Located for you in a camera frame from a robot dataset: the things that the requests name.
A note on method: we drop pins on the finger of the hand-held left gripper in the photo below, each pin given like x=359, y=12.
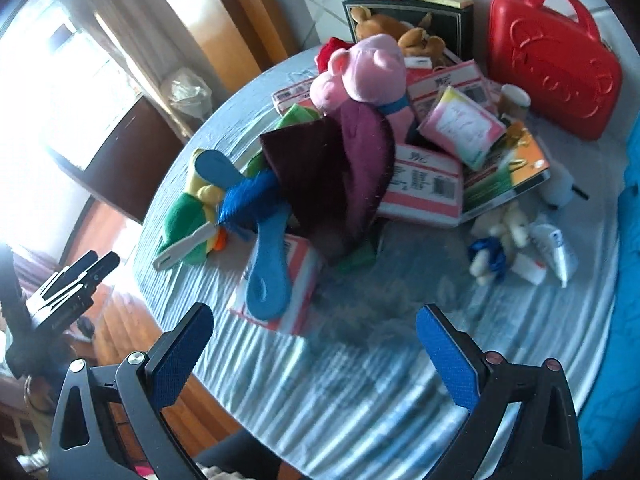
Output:
x=102, y=267
x=75, y=267

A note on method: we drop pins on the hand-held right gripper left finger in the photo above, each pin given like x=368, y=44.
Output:
x=180, y=355

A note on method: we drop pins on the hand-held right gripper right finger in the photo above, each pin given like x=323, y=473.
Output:
x=450, y=360

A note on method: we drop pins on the green frog duck plush toy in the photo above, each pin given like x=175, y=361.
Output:
x=185, y=210

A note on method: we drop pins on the pink tissue pack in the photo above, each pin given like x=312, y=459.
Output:
x=420, y=195
x=460, y=77
x=290, y=95
x=302, y=280

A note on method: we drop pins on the blue plastic container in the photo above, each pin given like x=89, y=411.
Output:
x=620, y=360

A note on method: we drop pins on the maroon cloth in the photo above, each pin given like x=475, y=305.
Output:
x=325, y=170

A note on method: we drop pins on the pastel colourful card pack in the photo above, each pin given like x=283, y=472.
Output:
x=460, y=125

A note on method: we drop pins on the pink pig plush toy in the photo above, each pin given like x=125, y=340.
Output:
x=360, y=70

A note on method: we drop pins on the dark wooden cabinet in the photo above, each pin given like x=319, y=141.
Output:
x=130, y=160

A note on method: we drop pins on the blue plastic scoop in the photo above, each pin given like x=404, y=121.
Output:
x=267, y=280
x=215, y=165

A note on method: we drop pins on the small white packet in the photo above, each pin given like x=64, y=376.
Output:
x=527, y=270

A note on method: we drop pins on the white bear plush blue ribbon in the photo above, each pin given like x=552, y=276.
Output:
x=510, y=225

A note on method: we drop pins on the white cream tube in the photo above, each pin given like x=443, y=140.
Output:
x=555, y=250

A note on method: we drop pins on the clear plastic bag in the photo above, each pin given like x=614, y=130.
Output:
x=187, y=92

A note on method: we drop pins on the orange green box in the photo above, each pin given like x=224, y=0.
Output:
x=525, y=160

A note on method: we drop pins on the beige curtain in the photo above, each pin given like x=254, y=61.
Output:
x=140, y=20

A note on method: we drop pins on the brown bottle white cap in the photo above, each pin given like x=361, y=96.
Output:
x=515, y=102

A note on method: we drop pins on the red plush toy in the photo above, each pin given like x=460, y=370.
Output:
x=332, y=52

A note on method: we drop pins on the red plastic carry case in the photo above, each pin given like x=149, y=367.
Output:
x=550, y=60

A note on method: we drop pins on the dark green box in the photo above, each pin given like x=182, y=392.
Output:
x=455, y=30

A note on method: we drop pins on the brown bear plush toy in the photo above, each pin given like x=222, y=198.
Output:
x=380, y=22

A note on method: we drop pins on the wooden door frame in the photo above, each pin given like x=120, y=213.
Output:
x=235, y=10

